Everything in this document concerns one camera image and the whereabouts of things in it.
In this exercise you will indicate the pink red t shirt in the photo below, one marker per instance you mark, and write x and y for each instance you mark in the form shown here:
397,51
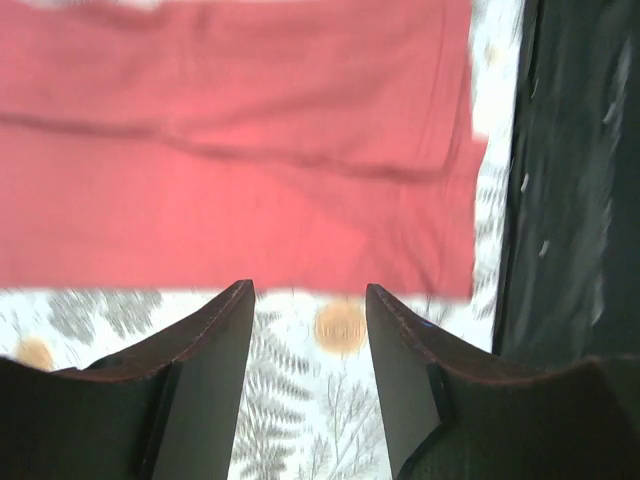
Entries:
324,145

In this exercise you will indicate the floral table mat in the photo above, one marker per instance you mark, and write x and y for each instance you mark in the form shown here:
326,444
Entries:
309,407

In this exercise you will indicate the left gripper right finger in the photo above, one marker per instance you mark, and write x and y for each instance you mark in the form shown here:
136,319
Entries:
453,411

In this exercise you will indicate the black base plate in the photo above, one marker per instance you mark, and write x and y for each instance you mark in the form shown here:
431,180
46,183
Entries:
569,280

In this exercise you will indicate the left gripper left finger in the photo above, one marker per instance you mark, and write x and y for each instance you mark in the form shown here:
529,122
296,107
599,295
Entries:
163,408

